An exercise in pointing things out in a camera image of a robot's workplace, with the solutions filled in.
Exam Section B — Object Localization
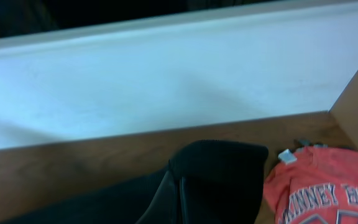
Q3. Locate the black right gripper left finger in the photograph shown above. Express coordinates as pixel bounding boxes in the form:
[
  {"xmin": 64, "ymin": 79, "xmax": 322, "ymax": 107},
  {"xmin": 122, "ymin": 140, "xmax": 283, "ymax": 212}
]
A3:
[{"xmin": 136, "ymin": 171, "xmax": 178, "ymax": 224}]

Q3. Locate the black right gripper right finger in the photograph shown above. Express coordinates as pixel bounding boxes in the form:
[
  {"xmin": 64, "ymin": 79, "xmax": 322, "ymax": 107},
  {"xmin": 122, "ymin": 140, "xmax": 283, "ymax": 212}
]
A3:
[{"xmin": 180, "ymin": 177, "xmax": 189, "ymax": 224}]

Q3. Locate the black polo shirt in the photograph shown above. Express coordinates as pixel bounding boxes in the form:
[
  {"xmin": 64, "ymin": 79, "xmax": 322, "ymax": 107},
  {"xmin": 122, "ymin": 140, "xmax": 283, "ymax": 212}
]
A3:
[{"xmin": 12, "ymin": 140, "xmax": 269, "ymax": 224}]

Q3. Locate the red printed t-shirt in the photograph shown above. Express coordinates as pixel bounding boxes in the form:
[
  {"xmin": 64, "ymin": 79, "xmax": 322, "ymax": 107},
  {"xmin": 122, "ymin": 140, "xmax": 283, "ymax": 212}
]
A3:
[{"xmin": 264, "ymin": 146, "xmax": 358, "ymax": 224}]

